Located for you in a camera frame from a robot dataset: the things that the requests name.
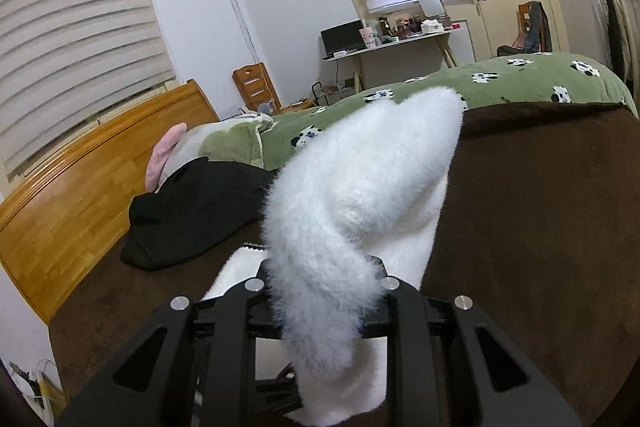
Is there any beige hanging coat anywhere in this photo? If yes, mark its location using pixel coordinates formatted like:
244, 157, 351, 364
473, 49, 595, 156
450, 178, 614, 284
605, 0, 640, 82

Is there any white desk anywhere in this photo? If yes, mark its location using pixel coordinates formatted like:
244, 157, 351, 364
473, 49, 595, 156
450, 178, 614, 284
321, 29, 458, 92

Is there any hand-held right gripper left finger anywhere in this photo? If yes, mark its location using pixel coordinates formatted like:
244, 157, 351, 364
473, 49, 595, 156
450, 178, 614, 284
55, 259, 306, 427

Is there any small wooden chair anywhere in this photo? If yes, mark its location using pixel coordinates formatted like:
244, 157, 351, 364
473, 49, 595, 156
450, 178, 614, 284
232, 63, 283, 112

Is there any white fuzzy cardigan jacket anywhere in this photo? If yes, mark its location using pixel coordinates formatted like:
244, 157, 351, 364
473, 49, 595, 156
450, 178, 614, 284
200, 87, 463, 427

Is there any pink plush pillow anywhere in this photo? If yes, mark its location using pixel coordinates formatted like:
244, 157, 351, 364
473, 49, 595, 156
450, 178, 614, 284
145, 123, 188, 192

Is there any black garment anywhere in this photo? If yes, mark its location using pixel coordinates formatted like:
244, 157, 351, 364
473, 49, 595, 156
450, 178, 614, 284
120, 156, 281, 272

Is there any black monitor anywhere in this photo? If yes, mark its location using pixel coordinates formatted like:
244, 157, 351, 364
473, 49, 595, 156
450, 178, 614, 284
320, 19, 367, 58

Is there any white hanging shirt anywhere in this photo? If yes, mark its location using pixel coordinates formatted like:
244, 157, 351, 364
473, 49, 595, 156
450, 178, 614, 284
587, 0, 613, 68

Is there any wide white window blind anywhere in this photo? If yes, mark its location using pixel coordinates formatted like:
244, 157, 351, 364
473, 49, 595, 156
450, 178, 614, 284
0, 0, 178, 180

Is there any green and white pillow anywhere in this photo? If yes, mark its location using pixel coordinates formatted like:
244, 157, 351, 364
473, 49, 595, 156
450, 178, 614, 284
165, 114, 276, 178

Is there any brown blanket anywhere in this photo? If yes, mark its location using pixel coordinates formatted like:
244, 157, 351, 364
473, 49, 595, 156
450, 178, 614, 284
47, 102, 640, 427

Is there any yellow bag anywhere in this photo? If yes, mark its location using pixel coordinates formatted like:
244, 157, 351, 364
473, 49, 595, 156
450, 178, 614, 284
30, 372, 63, 413

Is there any wooden chair with clothes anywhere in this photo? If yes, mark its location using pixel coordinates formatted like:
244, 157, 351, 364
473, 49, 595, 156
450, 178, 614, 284
497, 1, 553, 56

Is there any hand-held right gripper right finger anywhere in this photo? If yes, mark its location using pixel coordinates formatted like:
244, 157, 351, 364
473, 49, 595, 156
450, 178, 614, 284
360, 257, 583, 427

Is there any black metal stand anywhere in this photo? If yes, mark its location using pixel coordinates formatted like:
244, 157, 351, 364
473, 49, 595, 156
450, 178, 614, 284
310, 81, 346, 105

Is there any green panda-print blanket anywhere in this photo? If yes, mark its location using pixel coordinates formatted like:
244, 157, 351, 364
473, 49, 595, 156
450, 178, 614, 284
260, 52, 638, 172

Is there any wooden headboard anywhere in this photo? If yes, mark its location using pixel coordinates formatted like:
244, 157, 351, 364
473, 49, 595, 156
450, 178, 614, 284
0, 79, 221, 325

